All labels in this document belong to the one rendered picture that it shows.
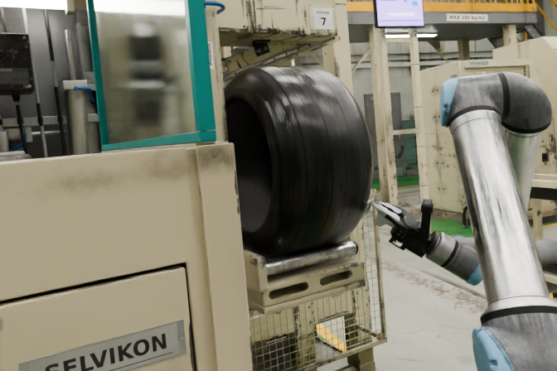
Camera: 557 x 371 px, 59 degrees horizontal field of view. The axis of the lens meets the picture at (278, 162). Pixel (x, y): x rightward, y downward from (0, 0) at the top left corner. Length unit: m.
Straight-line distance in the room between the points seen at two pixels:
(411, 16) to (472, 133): 4.64
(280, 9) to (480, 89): 0.88
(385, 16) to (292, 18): 3.77
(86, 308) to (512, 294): 0.77
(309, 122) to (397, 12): 4.44
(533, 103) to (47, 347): 1.10
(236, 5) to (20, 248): 1.41
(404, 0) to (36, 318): 5.49
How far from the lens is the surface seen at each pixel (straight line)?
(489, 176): 1.13
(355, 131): 1.39
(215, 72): 1.42
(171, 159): 0.51
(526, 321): 1.01
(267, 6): 1.85
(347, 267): 1.54
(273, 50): 1.98
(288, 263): 1.45
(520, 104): 1.28
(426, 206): 1.46
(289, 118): 1.31
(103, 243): 0.50
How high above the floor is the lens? 1.27
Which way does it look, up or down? 3 degrees down
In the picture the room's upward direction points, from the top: 5 degrees counter-clockwise
